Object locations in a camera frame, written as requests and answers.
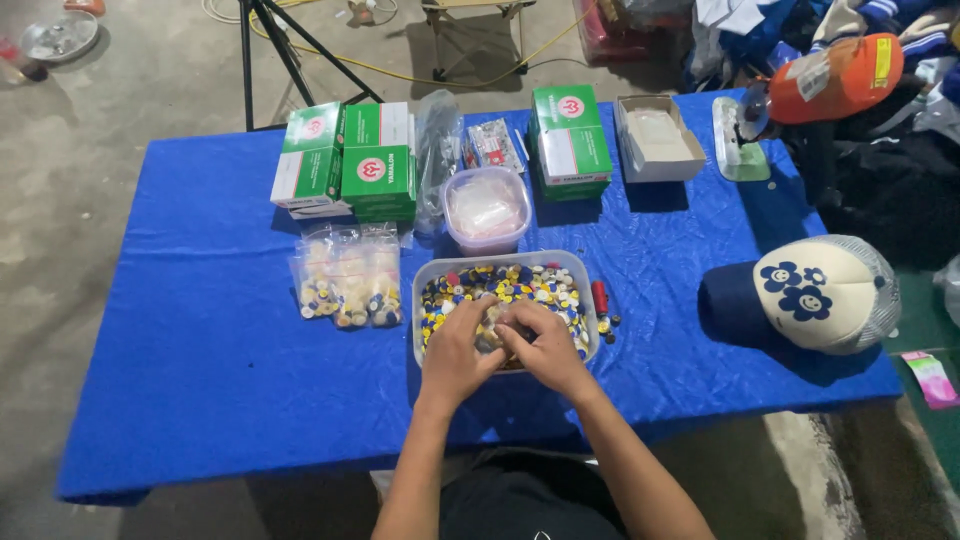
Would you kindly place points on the red plastic bag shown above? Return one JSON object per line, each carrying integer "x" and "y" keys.
{"x": 607, "y": 34}

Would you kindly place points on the person's left hand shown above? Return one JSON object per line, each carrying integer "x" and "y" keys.
{"x": 450, "y": 356}

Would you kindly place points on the clear packet with red label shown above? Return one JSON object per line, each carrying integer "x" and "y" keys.
{"x": 493, "y": 144}

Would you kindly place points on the cream navy flower cap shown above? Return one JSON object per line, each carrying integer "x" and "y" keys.
{"x": 810, "y": 292}

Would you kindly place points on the small clear plastic tub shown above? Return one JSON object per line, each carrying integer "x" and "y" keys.
{"x": 486, "y": 210}

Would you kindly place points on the orange cap with tags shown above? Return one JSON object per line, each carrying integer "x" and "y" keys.
{"x": 832, "y": 79}

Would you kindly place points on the person's black shorts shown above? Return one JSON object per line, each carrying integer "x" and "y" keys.
{"x": 525, "y": 499}

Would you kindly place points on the open white cardboard box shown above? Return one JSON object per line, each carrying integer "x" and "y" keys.
{"x": 658, "y": 139}

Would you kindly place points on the red lighter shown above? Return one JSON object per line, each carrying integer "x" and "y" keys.
{"x": 599, "y": 297}

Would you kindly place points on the large clear plastic tub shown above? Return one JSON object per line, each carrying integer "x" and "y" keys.
{"x": 427, "y": 330}

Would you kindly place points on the black tripod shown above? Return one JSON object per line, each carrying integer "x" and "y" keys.
{"x": 281, "y": 45}

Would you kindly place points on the pink packet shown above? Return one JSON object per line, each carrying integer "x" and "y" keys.
{"x": 930, "y": 379}

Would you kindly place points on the blue tablecloth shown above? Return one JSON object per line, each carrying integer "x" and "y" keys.
{"x": 225, "y": 337}

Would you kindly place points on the loose caps beside tub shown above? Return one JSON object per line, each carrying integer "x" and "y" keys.
{"x": 606, "y": 327}

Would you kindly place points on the grey disc on green stand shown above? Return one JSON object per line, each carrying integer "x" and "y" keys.
{"x": 739, "y": 142}

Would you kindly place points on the tall crumpled clear plastic bag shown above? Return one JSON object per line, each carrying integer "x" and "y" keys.
{"x": 436, "y": 150}

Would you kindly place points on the heap of empty clear bags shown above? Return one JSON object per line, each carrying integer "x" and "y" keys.
{"x": 486, "y": 206}

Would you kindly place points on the heap of clothes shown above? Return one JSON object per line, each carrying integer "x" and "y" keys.
{"x": 877, "y": 172}

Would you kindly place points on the person's right hand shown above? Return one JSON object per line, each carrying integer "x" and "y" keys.
{"x": 551, "y": 356}

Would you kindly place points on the green and white carton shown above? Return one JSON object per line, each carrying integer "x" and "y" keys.
{"x": 576, "y": 157}
{"x": 379, "y": 180}
{"x": 307, "y": 176}
{"x": 566, "y": 109}
{"x": 313, "y": 127}
{"x": 377, "y": 124}

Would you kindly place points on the small clear plastic bag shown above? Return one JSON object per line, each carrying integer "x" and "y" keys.
{"x": 490, "y": 336}

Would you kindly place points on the folding stool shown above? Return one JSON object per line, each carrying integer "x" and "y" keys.
{"x": 480, "y": 7}

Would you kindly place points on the round metal lid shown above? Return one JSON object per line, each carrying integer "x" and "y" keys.
{"x": 58, "y": 36}

